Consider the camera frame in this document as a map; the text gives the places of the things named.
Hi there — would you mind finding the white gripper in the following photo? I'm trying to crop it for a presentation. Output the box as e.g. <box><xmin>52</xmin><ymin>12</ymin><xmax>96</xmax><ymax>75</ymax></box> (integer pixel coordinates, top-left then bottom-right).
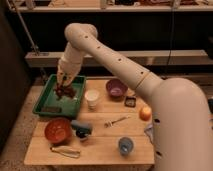
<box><xmin>56</xmin><ymin>69</ymin><xmax>76</xmax><ymax>87</ymax></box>

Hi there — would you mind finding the dark red grape bunch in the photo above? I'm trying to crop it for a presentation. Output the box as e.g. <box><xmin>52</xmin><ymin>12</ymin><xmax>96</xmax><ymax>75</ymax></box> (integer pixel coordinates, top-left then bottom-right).
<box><xmin>54</xmin><ymin>83</ymin><xmax>76</xmax><ymax>99</ymax></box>

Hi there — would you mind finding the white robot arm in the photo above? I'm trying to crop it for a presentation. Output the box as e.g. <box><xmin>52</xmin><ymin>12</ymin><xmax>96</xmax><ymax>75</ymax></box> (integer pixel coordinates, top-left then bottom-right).
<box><xmin>57</xmin><ymin>23</ymin><xmax>213</xmax><ymax>171</ymax></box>

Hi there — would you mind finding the white paper cup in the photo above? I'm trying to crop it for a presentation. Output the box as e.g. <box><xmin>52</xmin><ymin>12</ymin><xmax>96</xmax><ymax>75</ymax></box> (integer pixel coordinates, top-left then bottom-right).
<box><xmin>84</xmin><ymin>89</ymin><xmax>100</xmax><ymax>108</ymax></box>

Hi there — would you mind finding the blue plastic cup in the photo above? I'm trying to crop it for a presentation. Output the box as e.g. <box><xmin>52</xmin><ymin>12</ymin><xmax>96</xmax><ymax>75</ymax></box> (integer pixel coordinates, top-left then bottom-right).
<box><xmin>118</xmin><ymin>137</ymin><xmax>134</xmax><ymax>156</ymax></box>

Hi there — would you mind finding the green plastic tray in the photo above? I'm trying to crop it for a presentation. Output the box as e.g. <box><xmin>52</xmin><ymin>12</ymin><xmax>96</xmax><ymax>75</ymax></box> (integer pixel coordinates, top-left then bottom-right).
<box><xmin>33</xmin><ymin>74</ymin><xmax>86</xmax><ymax>119</ymax></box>

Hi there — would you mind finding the dark sponge in tray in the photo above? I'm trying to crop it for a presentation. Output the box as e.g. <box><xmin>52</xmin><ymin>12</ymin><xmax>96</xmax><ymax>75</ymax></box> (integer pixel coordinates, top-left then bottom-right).
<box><xmin>41</xmin><ymin>107</ymin><xmax>62</xmax><ymax>113</ymax></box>

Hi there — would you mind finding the purple bowl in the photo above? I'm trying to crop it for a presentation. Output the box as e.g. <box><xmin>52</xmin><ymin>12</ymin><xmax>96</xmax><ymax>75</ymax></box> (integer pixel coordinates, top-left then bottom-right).
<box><xmin>106</xmin><ymin>78</ymin><xmax>128</xmax><ymax>98</ymax></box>

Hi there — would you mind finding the orange bowl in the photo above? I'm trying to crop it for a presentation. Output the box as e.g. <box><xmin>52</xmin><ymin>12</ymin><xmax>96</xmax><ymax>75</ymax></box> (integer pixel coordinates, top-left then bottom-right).
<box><xmin>44</xmin><ymin>117</ymin><xmax>72</xmax><ymax>144</ymax></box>

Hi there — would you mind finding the teal dish brush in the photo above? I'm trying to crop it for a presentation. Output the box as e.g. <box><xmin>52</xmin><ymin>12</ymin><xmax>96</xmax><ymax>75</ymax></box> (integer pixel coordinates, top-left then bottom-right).
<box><xmin>71</xmin><ymin>120</ymin><xmax>93</xmax><ymax>139</ymax></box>

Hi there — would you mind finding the silver fork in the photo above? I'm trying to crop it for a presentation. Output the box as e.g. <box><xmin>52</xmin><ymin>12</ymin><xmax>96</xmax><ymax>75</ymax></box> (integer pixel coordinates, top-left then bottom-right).
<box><xmin>104</xmin><ymin>116</ymin><xmax>130</xmax><ymax>128</ymax></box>

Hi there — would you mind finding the small dark square container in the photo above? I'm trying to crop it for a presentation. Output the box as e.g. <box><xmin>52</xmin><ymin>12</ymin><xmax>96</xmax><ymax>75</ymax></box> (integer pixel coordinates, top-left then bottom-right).
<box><xmin>124</xmin><ymin>96</ymin><xmax>136</xmax><ymax>107</ymax></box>

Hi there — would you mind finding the metal stand pole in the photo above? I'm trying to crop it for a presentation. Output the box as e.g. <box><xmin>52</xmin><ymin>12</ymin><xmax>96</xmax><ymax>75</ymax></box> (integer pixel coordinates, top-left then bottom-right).
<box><xmin>9</xmin><ymin>0</ymin><xmax>50</xmax><ymax>57</ymax></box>

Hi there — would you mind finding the orange fruit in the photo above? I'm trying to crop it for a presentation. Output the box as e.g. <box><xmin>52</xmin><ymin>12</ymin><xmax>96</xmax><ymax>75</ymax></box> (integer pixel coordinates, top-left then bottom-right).
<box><xmin>139</xmin><ymin>106</ymin><xmax>152</xmax><ymax>121</ymax></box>

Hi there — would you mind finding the wooden shelf beam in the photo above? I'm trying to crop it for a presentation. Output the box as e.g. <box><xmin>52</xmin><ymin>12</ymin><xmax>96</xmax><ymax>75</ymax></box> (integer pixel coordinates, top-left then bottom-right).
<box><xmin>25</xmin><ymin>50</ymin><xmax>213</xmax><ymax>68</ymax></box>

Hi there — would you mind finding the light blue cloth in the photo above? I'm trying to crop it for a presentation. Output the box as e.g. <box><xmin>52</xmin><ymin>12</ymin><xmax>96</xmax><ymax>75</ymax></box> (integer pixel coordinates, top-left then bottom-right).
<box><xmin>144</xmin><ymin>123</ymin><xmax>153</xmax><ymax>142</ymax></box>

